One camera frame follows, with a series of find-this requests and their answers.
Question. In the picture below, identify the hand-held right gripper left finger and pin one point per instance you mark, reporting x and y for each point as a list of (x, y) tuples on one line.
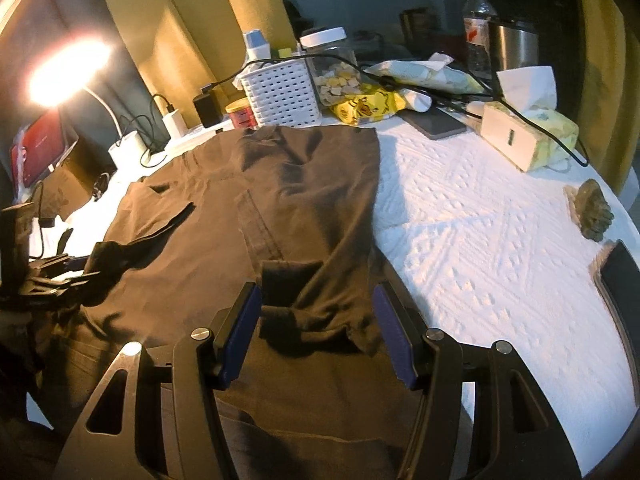
[(242, 340)]

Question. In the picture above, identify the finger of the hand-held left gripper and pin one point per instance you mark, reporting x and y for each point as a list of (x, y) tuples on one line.
[(60, 287), (75, 262)]

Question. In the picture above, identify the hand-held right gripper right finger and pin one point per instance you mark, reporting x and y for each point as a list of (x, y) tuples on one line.
[(395, 345)]

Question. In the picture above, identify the brown t-shirt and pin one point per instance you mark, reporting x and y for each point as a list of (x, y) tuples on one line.
[(300, 200)]

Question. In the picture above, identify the white cloth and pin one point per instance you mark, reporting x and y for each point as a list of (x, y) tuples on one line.
[(52, 240)]

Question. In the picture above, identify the clear plastic wrap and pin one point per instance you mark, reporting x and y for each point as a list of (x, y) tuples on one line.
[(20, 160)]

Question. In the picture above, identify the cardboard box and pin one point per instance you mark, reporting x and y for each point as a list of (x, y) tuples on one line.
[(75, 180)]

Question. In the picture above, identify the red box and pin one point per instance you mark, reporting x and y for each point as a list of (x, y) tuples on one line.
[(42, 145)]

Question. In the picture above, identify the white desk lamp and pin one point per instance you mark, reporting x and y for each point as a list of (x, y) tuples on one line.
[(132, 150)]

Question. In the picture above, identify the white charger plug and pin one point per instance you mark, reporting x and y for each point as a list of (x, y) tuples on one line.
[(174, 125)]

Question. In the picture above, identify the white power strip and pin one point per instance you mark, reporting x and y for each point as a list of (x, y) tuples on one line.
[(200, 132)]

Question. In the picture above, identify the black power adapter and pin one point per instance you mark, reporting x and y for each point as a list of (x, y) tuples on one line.
[(207, 110)]

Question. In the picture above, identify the red round tin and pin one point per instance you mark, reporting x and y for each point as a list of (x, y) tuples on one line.
[(242, 116)]

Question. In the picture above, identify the grey smartphone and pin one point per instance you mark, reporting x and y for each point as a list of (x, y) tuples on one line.
[(435, 122)]

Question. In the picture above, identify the dark teal curtain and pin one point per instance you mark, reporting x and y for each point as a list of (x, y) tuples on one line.
[(60, 15)]

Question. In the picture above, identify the yellow white tissue box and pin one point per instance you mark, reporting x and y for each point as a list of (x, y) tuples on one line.
[(515, 140)]

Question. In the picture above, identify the small brown figurine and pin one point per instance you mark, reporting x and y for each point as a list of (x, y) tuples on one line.
[(592, 210)]

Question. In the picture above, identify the yellow snack bag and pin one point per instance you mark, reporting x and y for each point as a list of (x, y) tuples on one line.
[(365, 107)]

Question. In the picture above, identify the white tube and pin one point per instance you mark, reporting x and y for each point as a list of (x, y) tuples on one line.
[(417, 100)]

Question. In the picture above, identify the white perforated basket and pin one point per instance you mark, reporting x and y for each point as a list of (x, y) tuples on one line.
[(285, 95)]

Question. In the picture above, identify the yellow curtain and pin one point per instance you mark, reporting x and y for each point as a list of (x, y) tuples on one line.
[(175, 20), (607, 85)]

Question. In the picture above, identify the wet wipes pack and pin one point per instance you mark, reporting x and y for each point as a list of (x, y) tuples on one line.
[(425, 72)]

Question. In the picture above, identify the blue-capped white bottle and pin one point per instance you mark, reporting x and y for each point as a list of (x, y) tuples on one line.
[(257, 47)]

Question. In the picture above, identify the glass jar white lid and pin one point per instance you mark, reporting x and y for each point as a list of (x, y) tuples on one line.
[(330, 60)]

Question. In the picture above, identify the clear water bottle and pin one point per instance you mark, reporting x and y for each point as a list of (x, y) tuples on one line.
[(477, 35)]

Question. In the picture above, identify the steel tumbler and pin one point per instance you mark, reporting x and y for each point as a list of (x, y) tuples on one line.
[(512, 45)]

